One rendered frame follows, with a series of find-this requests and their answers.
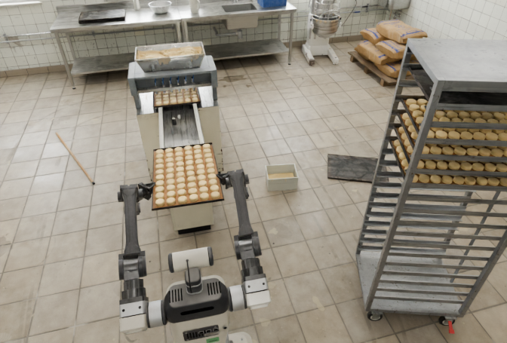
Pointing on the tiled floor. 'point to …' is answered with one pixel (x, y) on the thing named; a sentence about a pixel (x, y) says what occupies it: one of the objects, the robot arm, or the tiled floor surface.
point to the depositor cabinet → (210, 123)
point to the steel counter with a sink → (231, 20)
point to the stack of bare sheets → (352, 168)
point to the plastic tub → (281, 177)
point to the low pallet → (375, 70)
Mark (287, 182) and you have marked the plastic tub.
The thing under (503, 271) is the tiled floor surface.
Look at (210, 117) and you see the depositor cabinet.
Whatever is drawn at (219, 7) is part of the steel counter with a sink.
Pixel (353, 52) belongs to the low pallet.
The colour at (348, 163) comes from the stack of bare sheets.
